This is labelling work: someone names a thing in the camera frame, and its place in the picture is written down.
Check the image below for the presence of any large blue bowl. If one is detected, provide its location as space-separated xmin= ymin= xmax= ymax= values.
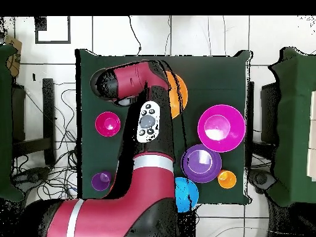
xmin=174 ymin=177 xmax=200 ymax=214

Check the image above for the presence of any purple cup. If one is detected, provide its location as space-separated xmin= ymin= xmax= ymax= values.
xmin=91 ymin=170 xmax=112 ymax=192

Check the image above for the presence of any large orange bowl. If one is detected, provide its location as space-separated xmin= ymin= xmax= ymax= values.
xmin=165 ymin=70 xmax=189 ymax=120

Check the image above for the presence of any small red bowl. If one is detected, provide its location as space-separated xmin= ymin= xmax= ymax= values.
xmin=94 ymin=111 xmax=122 ymax=138

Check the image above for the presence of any yellow-orange cup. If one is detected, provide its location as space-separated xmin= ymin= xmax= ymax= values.
xmin=217 ymin=169 xmax=237 ymax=189

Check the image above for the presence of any dark green tablecloth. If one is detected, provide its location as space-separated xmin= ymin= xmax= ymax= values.
xmin=75 ymin=48 xmax=254 ymax=206

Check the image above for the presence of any large pink bowl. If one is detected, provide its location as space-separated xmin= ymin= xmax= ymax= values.
xmin=197 ymin=104 xmax=246 ymax=153

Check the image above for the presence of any black square floor frame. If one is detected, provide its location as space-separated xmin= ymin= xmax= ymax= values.
xmin=35 ymin=16 xmax=72 ymax=44

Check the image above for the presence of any black hanging cable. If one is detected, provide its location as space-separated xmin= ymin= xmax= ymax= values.
xmin=128 ymin=16 xmax=142 ymax=56

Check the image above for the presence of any cardboard box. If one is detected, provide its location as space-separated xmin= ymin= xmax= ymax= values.
xmin=5 ymin=34 xmax=23 ymax=78

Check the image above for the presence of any green-covered side table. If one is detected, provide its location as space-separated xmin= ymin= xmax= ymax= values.
xmin=267 ymin=46 xmax=316 ymax=208
xmin=0 ymin=43 xmax=25 ymax=203

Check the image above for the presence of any purple bowl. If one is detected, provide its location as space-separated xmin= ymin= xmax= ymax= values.
xmin=180 ymin=144 xmax=222 ymax=184

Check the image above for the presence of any tangle of floor cables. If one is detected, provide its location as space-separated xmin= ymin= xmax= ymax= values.
xmin=12 ymin=82 xmax=82 ymax=201

